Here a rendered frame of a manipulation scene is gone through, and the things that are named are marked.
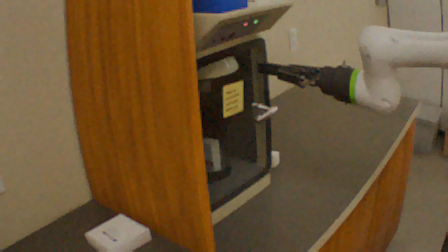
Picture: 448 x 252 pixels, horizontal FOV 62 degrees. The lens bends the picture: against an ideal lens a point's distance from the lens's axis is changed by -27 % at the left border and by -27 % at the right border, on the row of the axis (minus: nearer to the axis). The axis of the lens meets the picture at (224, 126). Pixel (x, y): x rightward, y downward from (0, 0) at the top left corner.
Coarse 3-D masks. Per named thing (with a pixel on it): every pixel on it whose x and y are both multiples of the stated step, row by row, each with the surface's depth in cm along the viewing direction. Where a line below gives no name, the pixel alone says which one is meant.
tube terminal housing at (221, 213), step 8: (240, 40) 121; (248, 40) 124; (216, 48) 114; (200, 56) 111; (256, 184) 140; (264, 184) 143; (248, 192) 137; (256, 192) 141; (232, 200) 132; (240, 200) 135; (248, 200) 138; (224, 208) 129; (232, 208) 132; (216, 216) 127; (224, 216) 130
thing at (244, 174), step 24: (240, 48) 120; (264, 48) 128; (216, 72) 114; (240, 72) 122; (216, 96) 116; (264, 96) 132; (216, 120) 118; (240, 120) 125; (216, 144) 119; (240, 144) 127; (264, 144) 136; (216, 168) 121; (240, 168) 129; (264, 168) 139; (216, 192) 123; (240, 192) 132
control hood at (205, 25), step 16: (272, 0) 117; (288, 0) 117; (208, 16) 96; (224, 16) 96; (240, 16) 101; (256, 16) 108; (272, 16) 116; (208, 32) 98; (256, 32) 121; (208, 48) 108
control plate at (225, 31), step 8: (264, 16) 112; (232, 24) 103; (240, 24) 106; (248, 24) 110; (256, 24) 114; (216, 32) 101; (224, 32) 104; (232, 32) 108; (240, 32) 112; (248, 32) 116; (216, 40) 106; (224, 40) 110
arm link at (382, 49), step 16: (368, 32) 95; (384, 32) 93; (400, 32) 92; (416, 32) 91; (432, 32) 90; (368, 48) 95; (384, 48) 93; (400, 48) 91; (416, 48) 90; (432, 48) 88; (368, 64) 97; (384, 64) 95; (400, 64) 94; (416, 64) 93; (432, 64) 91
